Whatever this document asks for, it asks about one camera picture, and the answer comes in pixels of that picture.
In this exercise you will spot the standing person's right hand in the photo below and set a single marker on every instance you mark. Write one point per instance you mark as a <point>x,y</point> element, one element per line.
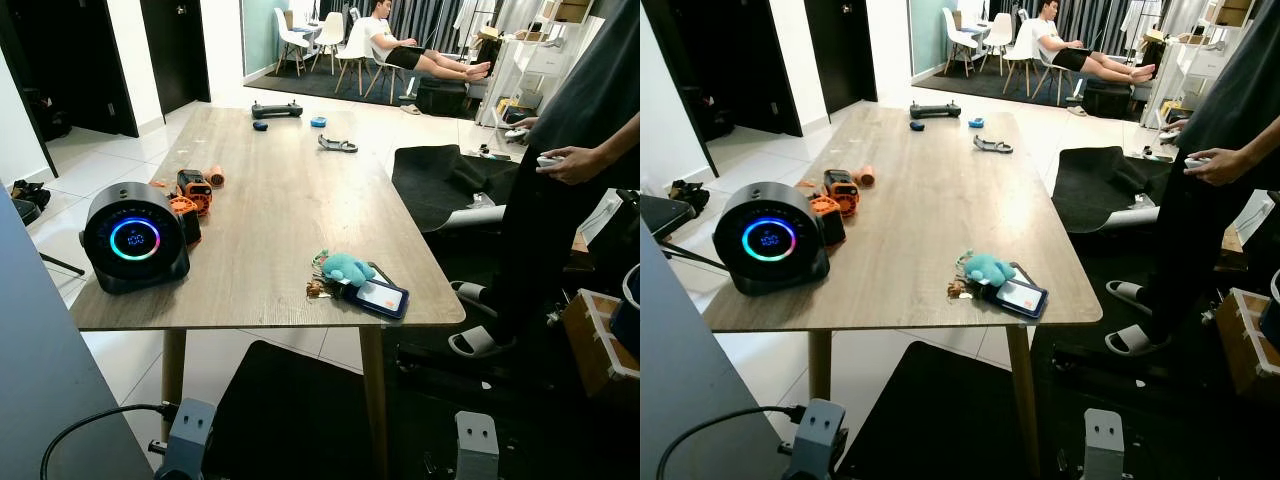
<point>528,123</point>
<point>1180,125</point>

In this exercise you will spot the standing person's left hand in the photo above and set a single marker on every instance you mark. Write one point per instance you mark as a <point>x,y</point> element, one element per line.
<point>1225,167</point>
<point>578,166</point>

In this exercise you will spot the white handheld controller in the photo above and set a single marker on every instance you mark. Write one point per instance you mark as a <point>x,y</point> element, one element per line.
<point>1194,162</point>
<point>1168,134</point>
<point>549,160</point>
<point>515,132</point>

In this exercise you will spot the standing person's left forearm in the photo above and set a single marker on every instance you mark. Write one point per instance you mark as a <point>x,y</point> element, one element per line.
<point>618,145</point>
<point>1262,148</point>

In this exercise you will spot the bunch of metal keys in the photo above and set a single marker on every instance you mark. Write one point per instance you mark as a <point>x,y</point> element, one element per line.
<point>322,288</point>
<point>962,290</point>

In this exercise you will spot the white shelf unit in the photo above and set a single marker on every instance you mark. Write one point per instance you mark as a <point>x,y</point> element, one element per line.
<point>545,60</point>
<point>1200,60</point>

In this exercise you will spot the standing person in black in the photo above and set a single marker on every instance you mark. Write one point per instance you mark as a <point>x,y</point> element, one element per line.
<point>1200,240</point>
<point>560,240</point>

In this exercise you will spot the grey metal tube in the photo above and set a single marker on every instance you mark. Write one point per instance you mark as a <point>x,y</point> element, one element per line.
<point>1120,217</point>
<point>470,217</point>

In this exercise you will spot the black gear pile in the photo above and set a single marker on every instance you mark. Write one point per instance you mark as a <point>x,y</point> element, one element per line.
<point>690,196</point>
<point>30,193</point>

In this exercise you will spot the seated person white shirt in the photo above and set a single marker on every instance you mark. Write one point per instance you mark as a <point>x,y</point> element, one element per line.
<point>385,40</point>
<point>1050,40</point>

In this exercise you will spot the grey slipper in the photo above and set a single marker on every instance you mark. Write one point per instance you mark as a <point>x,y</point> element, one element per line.
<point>1125,292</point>
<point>468,293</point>
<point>478,344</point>
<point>1132,343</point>

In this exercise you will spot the white dining chair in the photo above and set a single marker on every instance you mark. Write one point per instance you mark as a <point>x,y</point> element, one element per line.
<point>289,35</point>
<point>355,50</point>
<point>1022,50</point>
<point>997,35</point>
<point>958,35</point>
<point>329,35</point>

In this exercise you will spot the wooden box white lid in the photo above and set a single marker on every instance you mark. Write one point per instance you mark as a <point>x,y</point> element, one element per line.
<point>600,345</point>
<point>1250,345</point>

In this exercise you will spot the wide black door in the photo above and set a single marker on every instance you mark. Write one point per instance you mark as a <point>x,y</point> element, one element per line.
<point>740,60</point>

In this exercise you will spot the dark card holder orange card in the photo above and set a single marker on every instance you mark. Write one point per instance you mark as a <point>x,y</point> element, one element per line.
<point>1020,296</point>
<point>380,296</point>

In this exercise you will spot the black remote controller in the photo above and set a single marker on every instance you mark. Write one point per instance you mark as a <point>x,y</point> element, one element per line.
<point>935,110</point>
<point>276,109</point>

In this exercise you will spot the grey panel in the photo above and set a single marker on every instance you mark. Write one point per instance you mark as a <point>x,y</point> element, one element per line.
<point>50,380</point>
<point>690,400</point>

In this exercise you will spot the orange black power tool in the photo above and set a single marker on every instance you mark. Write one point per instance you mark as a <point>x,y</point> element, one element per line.
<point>841,192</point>
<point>193,190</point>

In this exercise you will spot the small orange cap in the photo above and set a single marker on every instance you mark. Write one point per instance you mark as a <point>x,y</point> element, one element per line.
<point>866,177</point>
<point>216,178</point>

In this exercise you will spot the narrow black door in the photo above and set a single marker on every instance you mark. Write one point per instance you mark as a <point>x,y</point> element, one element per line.
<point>842,50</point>
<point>175,50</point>

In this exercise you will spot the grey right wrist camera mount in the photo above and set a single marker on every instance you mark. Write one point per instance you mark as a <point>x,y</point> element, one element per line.
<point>478,450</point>
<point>1108,450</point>

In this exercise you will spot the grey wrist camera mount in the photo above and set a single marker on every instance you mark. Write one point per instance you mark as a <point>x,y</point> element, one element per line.
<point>188,440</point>
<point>478,450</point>
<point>818,440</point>
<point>1108,450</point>

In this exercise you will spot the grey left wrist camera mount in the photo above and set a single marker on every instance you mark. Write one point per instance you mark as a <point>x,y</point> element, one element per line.
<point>818,440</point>
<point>188,440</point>

